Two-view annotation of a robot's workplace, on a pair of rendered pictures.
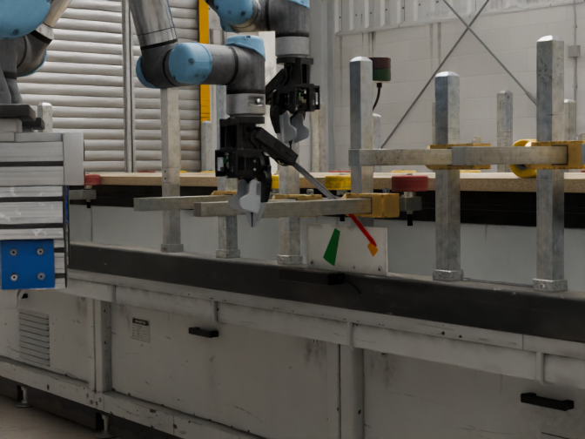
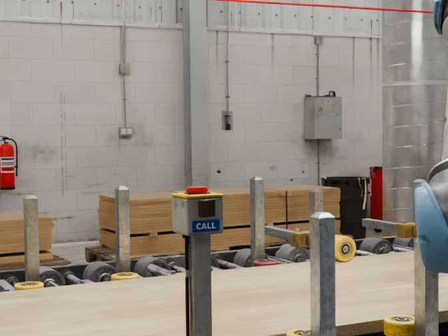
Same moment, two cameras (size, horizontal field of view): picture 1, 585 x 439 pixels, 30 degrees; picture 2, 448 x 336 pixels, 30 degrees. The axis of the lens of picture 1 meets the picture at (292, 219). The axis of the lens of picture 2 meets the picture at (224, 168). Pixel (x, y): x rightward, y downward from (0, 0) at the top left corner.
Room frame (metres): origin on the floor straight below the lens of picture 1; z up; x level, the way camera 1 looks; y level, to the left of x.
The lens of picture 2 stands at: (2.58, 1.75, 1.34)
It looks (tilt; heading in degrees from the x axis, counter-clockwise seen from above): 3 degrees down; 283
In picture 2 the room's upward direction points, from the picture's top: 1 degrees counter-clockwise
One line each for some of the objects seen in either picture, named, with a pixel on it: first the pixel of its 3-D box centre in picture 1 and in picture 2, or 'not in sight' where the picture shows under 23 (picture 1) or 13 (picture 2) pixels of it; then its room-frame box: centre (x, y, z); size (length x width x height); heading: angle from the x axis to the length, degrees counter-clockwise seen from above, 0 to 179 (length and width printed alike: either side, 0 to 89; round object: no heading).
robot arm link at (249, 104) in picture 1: (246, 106); not in sight; (2.11, 0.09, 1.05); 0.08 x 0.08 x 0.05
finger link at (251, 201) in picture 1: (251, 204); not in sight; (2.10, 0.08, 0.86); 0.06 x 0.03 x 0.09; 129
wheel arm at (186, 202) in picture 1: (213, 202); not in sight; (2.67, 0.19, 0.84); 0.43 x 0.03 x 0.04; 129
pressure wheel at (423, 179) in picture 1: (409, 199); not in sight; (2.39, -0.26, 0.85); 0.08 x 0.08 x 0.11
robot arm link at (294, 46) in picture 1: (293, 49); not in sight; (2.41, -0.01, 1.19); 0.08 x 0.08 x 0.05
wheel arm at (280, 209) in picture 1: (342, 207); not in sight; (2.27, -0.11, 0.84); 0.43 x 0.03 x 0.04; 129
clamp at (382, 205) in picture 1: (370, 205); not in sight; (2.34, -0.17, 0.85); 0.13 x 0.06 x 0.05; 39
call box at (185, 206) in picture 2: not in sight; (197, 215); (2.95, 0.33, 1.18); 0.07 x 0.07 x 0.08; 39
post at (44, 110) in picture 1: (46, 177); not in sight; (3.52, 0.79, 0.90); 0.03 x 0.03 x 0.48; 39
